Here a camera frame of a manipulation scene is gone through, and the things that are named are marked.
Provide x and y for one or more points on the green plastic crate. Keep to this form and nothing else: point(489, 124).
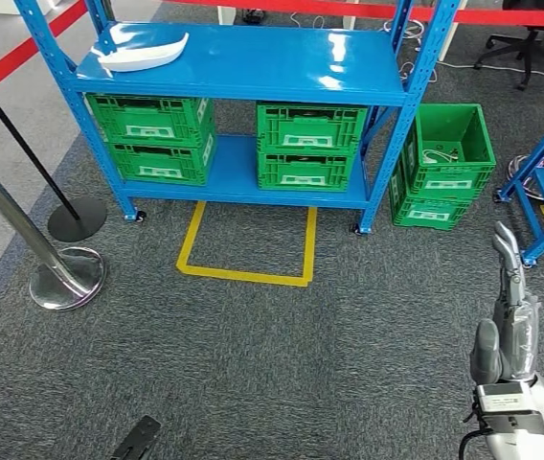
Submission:
point(147, 120)
point(449, 127)
point(425, 213)
point(310, 130)
point(300, 172)
point(157, 165)

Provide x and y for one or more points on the chrome barrier stanchion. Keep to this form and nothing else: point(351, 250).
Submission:
point(66, 279)
point(516, 171)

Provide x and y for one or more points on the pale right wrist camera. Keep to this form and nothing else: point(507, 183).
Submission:
point(509, 403)

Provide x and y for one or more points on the black office chair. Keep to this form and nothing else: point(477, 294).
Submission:
point(526, 44)

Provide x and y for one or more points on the white cabinet panel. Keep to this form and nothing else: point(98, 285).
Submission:
point(446, 41)

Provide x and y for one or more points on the black barrier stanchion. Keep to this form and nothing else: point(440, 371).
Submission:
point(78, 219)

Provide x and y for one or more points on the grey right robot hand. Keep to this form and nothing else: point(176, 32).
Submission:
point(516, 336)

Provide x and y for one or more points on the black left wrist bracket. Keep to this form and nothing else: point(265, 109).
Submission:
point(135, 438)

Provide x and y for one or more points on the white curved plastic part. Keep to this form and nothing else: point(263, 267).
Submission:
point(143, 57)

